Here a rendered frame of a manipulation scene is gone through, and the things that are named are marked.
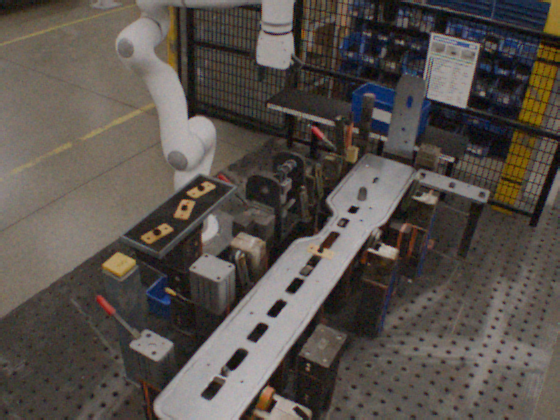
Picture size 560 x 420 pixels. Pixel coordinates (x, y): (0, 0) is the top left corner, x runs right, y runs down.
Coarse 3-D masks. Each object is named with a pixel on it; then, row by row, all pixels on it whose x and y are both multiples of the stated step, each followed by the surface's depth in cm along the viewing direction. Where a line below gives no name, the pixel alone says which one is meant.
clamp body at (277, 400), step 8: (272, 400) 113; (280, 400) 112; (288, 400) 113; (272, 408) 115; (280, 408) 110; (288, 408) 110; (296, 408) 112; (304, 408) 111; (256, 416) 109; (264, 416) 109; (272, 416) 109; (280, 416) 109; (288, 416) 109; (296, 416) 109; (304, 416) 111
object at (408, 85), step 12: (396, 84) 203; (408, 84) 200; (420, 84) 198; (396, 96) 205; (408, 96) 203; (420, 96) 200; (396, 108) 208; (408, 108) 205; (420, 108) 203; (396, 120) 210; (408, 120) 208; (396, 132) 213; (408, 132) 210; (396, 144) 215; (408, 144) 213; (408, 156) 215
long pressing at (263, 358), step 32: (384, 160) 211; (352, 192) 191; (384, 192) 192; (352, 224) 176; (384, 224) 179; (288, 256) 161; (352, 256) 163; (256, 288) 148; (320, 288) 150; (224, 320) 138; (256, 320) 139; (288, 320) 140; (224, 352) 130; (256, 352) 130; (288, 352) 132; (192, 384) 121; (224, 384) 122; (256, 384) 122; (160, 416) 114; (192, 416) 114; (224, 416) 114
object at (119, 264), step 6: (114, 258) 131; (120, 258) 132; (126, 258) 132; (108, 264) 129; (114, 264) 130; (120, 264) 130; (126, 264) 130; (132, 264) 131; (114, 270) 128; (120, 270) 128; (126, 270) 129; (120, 276) 128
